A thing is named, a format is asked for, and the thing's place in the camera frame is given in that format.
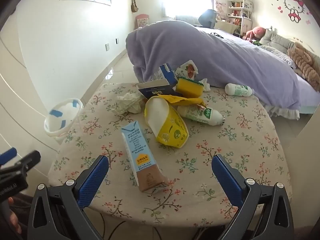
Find blue and brown drink carton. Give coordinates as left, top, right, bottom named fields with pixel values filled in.
left=121, top=120, right=173, bottom=193

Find small white green-label bottle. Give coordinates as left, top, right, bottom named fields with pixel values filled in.
left=224, top=83, right=254, bottom=97

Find white bin with blue tape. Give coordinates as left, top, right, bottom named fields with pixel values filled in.
left=44, top=98, right=83, bottom=145

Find floral tablecloth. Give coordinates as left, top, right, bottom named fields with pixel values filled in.
left=47, top=82, right=293, bottom=227

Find pink plush toy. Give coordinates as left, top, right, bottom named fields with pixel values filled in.
left=245, top=26, right=266, bottom=42

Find yellow sponge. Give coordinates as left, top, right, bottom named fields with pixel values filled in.
left=176, top=78, right=204, bottom=98

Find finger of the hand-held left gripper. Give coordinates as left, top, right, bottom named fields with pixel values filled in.
left=0, top=150, right=42, bottom=180
left=0, top=147, right=17, bottom=166

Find blue and white carton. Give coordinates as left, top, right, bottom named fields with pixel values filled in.
left=151, top=63, right=178, bottom=87

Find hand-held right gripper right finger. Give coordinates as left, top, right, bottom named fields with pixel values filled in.
left=212, top=154, right=295, bottom=240

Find crushed yellow paper cup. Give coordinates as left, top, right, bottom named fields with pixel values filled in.
left=144, top=96, right=189, bottom=147

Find bed with lavender sheet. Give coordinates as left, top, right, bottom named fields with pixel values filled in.
left=210, top=27, right=320, bottom=120

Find pink cartoon cat wall sticker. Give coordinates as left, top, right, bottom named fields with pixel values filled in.
left=267, top=0, right=312, bottom=25

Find small crumpled white tissue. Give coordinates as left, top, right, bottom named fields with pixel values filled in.
left=199, top=78, right=212, bottom=92

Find pink and white storage cart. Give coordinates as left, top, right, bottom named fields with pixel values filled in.
left=135, top=14, right=150, bottom=28

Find large crumpled white tissue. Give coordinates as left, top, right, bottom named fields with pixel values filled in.
left=115, top=92, right=144, bottom=115

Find crumpled snack wrapper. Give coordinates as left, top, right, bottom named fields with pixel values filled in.
left=174, top=60, right=199, bottom=80

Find purple fleece blanket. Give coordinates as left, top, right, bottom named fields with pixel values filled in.
left=125, top=21, right=302, bottom=117

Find dark blue desk chair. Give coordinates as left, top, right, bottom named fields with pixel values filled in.
left=198, top=9, right=217, bottom=29

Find person's dark pants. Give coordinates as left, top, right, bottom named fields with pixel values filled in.
left=14, top=194, right=35, bottom=233

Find grey pillow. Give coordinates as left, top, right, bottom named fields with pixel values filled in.
left=259, top=27, right=295, bottom=54

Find dark blue cardboard box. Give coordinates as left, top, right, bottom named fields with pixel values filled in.
left=137, top=79, right=184, bottom=100

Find yellow snack wrapper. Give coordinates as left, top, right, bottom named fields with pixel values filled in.
left=157, top=94, right=207, bottom=107

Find bright window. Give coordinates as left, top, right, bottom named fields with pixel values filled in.
left=162, top=0, right=213, bottom=18

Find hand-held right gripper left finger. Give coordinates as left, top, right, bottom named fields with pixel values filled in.
left=27, top=154, right=109, bottom=240

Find white wardrobe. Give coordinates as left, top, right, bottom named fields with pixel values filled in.
left=0, top=30, right=83, bottom=180

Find white bookshelf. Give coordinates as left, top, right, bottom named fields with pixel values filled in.
left=226, top=0, right=254, bottom=37

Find large white green-label bottle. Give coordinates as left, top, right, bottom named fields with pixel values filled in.
left=177, top=104, right=225, bottom=125

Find person's left hand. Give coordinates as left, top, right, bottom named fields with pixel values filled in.
left=7, top=196, right=22, bottom=233

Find pink knitted pillow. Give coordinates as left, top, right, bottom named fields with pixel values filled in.
left=287, top=42, right=320, bottom=92

